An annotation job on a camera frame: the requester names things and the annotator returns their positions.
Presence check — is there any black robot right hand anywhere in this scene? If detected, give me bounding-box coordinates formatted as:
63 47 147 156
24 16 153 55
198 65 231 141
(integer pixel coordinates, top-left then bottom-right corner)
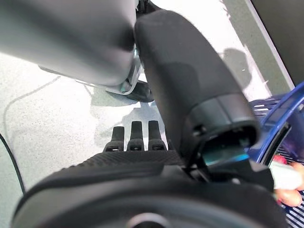
10 9 288 228

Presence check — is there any napa cabbage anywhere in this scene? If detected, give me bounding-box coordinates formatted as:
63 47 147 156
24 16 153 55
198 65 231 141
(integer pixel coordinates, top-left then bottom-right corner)
269 161 304 190

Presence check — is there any blue plastic shopping basket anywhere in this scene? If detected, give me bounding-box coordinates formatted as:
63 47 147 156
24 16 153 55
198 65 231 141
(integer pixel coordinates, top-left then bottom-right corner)
247 82 304 228

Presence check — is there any red bell pepper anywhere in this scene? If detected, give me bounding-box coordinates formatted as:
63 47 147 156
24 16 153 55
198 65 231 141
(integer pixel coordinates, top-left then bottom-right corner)
273 154 287 165

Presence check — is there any brown potato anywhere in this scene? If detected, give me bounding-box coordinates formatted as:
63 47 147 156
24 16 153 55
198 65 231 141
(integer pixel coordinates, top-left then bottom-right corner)
288 162 304 172
275 189 303 207

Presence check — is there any long black floor cable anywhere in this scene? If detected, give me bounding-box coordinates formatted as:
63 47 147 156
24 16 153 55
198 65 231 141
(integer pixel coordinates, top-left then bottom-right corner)
0 132 26 196

